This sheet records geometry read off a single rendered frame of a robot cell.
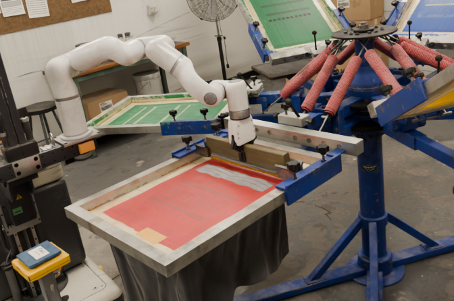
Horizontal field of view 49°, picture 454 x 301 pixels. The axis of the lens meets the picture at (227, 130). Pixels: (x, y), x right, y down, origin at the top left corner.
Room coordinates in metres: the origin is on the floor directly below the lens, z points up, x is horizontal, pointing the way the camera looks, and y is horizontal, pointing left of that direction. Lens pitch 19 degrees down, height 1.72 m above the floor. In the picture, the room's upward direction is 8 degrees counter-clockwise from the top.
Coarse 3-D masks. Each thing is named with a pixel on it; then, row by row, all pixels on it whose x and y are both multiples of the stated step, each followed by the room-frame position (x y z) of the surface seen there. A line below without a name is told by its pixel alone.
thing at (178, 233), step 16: (256, 176) 1.64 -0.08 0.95; (272, 176) 1.62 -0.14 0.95; (224, 192) 1.55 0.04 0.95; (240, 192) 1.53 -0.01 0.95; (256, 192) 1.51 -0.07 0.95; (224, 208) 1.44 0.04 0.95; (240, 208) 1.42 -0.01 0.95; (144, 224) 1.41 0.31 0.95; (160, 224) 1.39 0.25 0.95; (176, 224) 1.38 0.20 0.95; (208, 224) 1.35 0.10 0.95; (176, 240) 1.28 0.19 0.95
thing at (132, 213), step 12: (192, 168) 1.81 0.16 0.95; (228, 168) 1.75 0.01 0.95; (240, 168) 1.74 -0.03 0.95; (168, 180) 1.72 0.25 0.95; (180, 180) 1.71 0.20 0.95; (192, 180) 1.69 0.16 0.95; (204, 180) 1.68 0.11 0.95; (216, 180) 1.66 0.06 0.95; (144, 192) 1.65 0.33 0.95; (156, 192) 1.63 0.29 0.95; (120, 204) 1.58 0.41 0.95; (132, 204) 1.56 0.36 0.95; (144, 204) 1.55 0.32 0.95; (120, 216) 1.49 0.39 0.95; (132, 216) 1.48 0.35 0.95; (144, 216) 1.47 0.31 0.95; (156, 216) 1.45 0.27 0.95
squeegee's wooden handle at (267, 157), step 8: (208, 136) 1.85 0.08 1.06; (216, 136) 1.84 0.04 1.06; (208, 144) 1.85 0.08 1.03; (216, 144) 1.81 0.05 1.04; (224, 144) 1.78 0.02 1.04; (248, 144) 1.70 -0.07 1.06; (216, 152) 1.82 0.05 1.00; (224, 152) 1.78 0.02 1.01; (232, 152) 1.75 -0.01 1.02; (248, 152) 1.68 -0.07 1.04; (256, 152) 1.65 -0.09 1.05; (264, 152) 1.62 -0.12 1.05; (272, 152) 1.60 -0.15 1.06; (280, 152) 1.58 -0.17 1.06; (248, 160) 1.69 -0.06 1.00; (256, 160) 1.66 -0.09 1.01; (264, 160) 1.62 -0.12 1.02; (272, 160) 1.59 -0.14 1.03; (280, 160) 1.57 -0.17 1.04; (288, 160) 1.57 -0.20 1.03; (272, 168) 1.60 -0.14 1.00
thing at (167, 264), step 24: (264, 144) 1.85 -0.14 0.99; (168, 168) 1.80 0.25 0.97; (120, 192) 1.65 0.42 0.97; (72, 216) 1.51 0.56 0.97; (96, 216) 1.45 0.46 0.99; (240, 216) 1.31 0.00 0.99; (120, 240) 1.27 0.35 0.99; (192, 240) 1.21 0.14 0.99; (216, 240) 1.22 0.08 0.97; (168, 264) 1.11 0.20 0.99
